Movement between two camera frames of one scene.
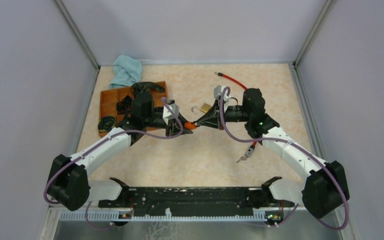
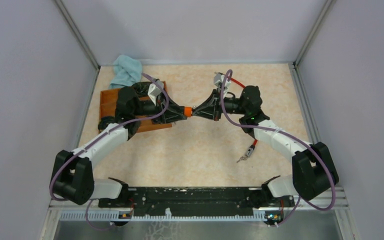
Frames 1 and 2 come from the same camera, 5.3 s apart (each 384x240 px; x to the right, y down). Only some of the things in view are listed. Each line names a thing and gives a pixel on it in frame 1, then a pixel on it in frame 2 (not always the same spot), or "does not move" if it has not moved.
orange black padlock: [189, 125] → [188, 111]
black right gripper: [211, 118] → [211, 107]
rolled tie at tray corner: [106, 123] does not move
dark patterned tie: [145, 87] does not move
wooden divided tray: [109, 98] does not move
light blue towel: [127, 72] does not move
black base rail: [153, 201] does not move
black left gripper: [176, 126] → [174, 113]
